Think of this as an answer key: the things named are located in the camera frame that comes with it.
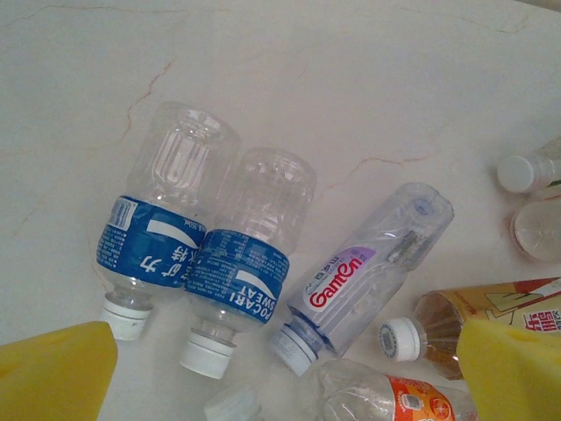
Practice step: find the clear bottle blue Chinese-text label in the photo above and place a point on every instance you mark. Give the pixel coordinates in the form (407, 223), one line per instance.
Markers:
(144, 245)

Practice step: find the clear Ganten water bottle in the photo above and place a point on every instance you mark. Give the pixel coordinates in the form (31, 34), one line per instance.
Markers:
(350, 280)

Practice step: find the clear bottle green lime label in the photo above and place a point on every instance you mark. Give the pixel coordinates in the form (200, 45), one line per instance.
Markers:
(232, 405)

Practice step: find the brown bottle yellow red label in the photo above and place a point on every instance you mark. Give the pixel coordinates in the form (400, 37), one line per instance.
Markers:
(504, 302)

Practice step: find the clear bottle orange label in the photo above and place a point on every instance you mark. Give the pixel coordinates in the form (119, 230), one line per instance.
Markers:
(372, 394)

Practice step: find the clear bottle blue Pocari label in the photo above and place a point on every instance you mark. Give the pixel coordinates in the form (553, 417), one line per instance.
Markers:
(245, 267)

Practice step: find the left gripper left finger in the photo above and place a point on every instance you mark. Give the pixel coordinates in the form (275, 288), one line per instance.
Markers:
(48, 381)

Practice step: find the small clear bottle white cap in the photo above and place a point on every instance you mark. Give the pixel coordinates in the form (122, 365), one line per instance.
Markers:
(517, 173)

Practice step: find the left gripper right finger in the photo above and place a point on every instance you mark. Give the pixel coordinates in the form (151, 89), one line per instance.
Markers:
(517, 381)

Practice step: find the small clear plastic bottle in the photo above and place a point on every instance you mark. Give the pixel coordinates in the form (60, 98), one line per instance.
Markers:
(539, 230)

